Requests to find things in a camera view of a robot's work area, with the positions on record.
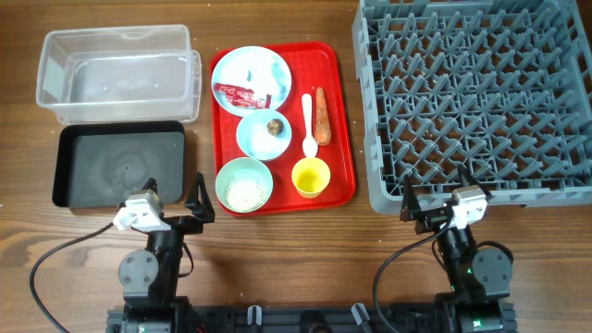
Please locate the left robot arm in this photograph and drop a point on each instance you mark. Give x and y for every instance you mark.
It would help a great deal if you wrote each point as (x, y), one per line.
(150, 276)

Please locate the white napkin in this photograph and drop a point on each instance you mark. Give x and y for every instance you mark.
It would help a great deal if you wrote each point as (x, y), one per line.
(261, 79)

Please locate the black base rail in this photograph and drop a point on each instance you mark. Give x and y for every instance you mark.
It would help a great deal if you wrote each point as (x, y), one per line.
(405, 317)

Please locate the white plastic spoon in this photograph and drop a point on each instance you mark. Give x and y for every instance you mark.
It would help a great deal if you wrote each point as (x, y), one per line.
(309, 144)

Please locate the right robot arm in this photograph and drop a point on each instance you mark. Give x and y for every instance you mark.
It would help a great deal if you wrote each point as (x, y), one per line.
(479, 273)

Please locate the black plastic tray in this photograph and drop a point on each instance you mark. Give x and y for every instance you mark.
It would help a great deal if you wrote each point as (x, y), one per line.
(101, 165)

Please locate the brown food scrap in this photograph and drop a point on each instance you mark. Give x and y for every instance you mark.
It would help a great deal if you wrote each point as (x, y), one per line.
(275, 127)

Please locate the orange carrot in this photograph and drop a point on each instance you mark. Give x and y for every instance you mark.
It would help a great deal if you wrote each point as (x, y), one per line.
(322, 130)

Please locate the red sauce packet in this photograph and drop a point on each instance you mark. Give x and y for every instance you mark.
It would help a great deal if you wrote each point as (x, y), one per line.
(243, 97)

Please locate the light blue bowl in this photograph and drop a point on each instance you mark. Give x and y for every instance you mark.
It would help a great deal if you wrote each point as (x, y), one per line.
(255, 141)

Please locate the clear plastic bin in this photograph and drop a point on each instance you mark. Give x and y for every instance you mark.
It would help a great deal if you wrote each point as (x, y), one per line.
(120, 74)

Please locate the red serving tray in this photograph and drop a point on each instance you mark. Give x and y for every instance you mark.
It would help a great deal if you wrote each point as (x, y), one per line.
(312, 65)

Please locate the yellow plastic cup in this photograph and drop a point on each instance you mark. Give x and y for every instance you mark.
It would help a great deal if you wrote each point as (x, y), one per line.
(310, 176)

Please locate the green bowl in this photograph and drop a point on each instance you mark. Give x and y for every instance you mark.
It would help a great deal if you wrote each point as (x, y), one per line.
(243, 168)

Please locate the grey dishwasher rack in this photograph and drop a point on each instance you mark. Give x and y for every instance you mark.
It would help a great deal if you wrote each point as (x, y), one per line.
(502, 88)

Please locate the large light blue plate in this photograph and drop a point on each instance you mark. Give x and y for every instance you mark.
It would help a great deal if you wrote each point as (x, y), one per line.
(232, 69)

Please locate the white rice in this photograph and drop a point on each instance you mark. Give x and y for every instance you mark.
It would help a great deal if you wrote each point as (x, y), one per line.
(245, 195)

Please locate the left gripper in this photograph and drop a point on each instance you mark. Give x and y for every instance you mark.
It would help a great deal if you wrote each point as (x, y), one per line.
(201, 212)

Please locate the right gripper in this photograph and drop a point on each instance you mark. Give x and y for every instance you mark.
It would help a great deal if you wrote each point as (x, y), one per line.
(412, 210)

